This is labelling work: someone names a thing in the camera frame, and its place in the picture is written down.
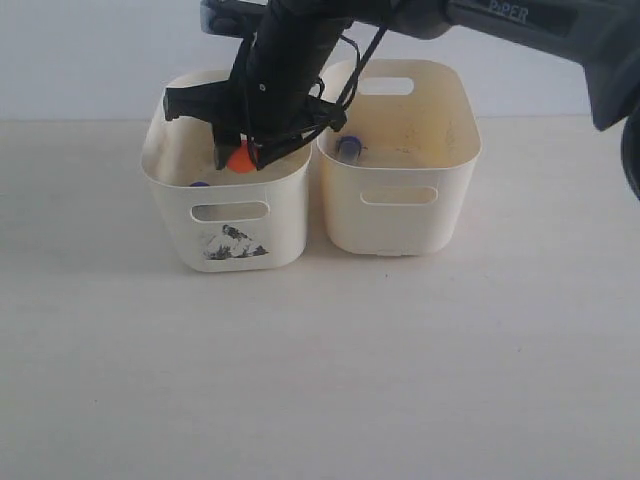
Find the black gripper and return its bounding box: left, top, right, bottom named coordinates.
left=163, top=1, right=350, bottom=171

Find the orange-capped clear tube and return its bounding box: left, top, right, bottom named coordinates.
left=226, top=140, right=257, bottom=174

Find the cream bin with mountain print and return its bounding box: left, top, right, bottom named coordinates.
left=139, top=68, right=314, bottom=274

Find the plain cream plastic bin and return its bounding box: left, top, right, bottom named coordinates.
left=316, top=59, right=482, bottom=256

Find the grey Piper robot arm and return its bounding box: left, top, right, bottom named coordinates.
left=162, top=0, right=639, bottom=191

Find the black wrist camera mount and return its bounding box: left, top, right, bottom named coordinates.
left=200, top=0, right=267, bottom=38

